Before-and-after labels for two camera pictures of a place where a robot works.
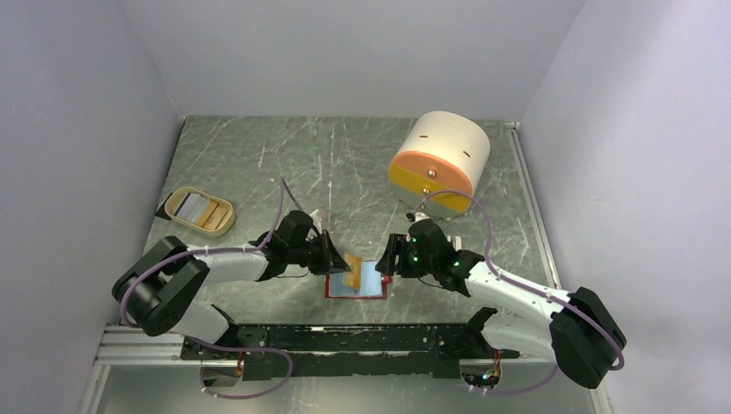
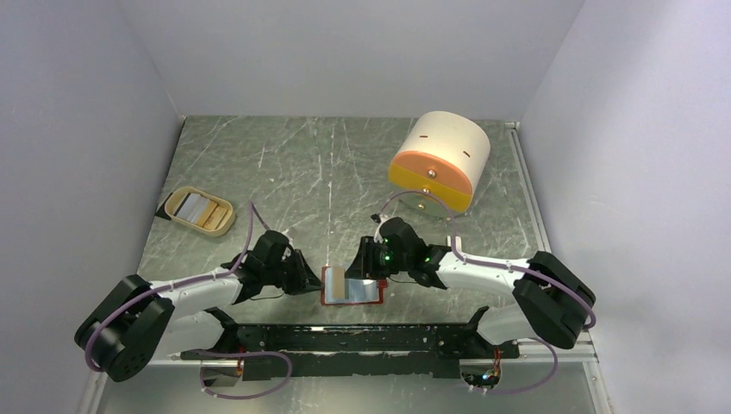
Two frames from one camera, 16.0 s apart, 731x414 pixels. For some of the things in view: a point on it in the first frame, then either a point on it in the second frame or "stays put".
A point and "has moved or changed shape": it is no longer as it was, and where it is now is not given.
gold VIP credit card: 353,278 has moved or changed shape
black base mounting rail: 304,350 stays put
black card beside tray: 161,211 stays put
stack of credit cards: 201,210 stays put
